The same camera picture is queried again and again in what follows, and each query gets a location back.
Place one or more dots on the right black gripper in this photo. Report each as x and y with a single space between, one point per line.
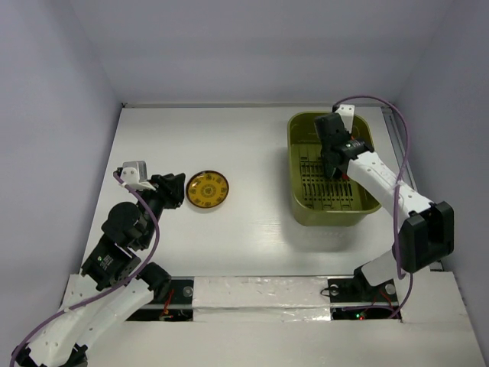
331 154

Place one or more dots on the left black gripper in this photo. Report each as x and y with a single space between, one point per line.
170 186

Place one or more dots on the amber patterned plate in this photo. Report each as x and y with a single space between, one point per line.
207 189

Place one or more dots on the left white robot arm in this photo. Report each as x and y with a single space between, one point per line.
116 279

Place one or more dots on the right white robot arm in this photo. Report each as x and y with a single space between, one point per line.
423 231

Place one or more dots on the olive green dish rack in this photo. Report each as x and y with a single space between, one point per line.
316 200

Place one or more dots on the foil covered base strip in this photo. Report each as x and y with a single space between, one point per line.
260 299

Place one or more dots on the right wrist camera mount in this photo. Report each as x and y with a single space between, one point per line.
345 111

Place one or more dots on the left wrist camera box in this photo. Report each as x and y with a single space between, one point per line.
133 174

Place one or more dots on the right aluminium rail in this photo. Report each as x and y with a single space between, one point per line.
399 132

